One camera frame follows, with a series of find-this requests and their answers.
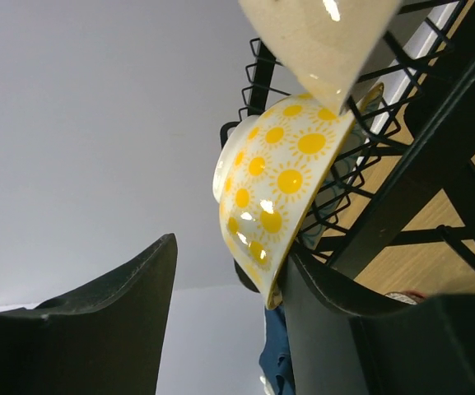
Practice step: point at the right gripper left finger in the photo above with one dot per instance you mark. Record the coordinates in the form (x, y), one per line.
(104, 337)

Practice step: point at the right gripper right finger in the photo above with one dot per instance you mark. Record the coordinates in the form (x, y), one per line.
(347, 339)

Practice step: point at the yellow patterned bowl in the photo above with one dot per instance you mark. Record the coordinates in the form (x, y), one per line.
(267, 175)

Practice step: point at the beige bowl brown leaf pattern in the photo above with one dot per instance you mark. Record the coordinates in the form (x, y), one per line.
(325, 44)

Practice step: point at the black two-tier dish rack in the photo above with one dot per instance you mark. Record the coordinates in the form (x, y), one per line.
(416, 181)

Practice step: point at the dark blue folded garment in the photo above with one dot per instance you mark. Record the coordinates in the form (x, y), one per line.
(275, 359)

